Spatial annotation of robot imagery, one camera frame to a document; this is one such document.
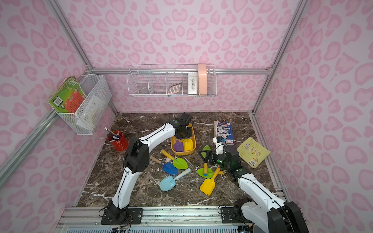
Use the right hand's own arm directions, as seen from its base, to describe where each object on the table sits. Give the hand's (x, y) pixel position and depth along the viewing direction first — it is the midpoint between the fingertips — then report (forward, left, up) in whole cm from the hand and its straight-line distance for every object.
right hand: (203, 152), depth 81 cm
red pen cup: (+8, +51, -2) cm, 52 cm away
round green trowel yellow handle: (-6, +1, -14) cm, 15 cm away
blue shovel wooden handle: (-3, +22, -14) cm, 26 cm away
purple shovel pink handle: (+11, +16, -14) cm, 24 cm away
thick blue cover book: (+25, -17, -13) cm, 33 cm away
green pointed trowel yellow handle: (0, +15, -15) cm, 21 cm away
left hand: (+18, +8, -8) cm, 21 cm away
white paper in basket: (+17, +64, +14) cm, 68 cm away
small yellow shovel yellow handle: (-13, -3, -15) cm, 20 cm away
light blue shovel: (-13, +20, -14) cm, 27 cm away
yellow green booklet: (+8, -33, -14) cm, 37 cm away
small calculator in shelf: (+38, +18, +14) cm, 44 cm away
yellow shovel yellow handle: (+11, +9, -9) cm, 17 cm away
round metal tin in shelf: (+36, +37, +15) cm, 54 cm away
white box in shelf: (+39, +6, +17) cm, 43 cm away
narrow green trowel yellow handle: (-3, -2, -12) cm, 13 cm away
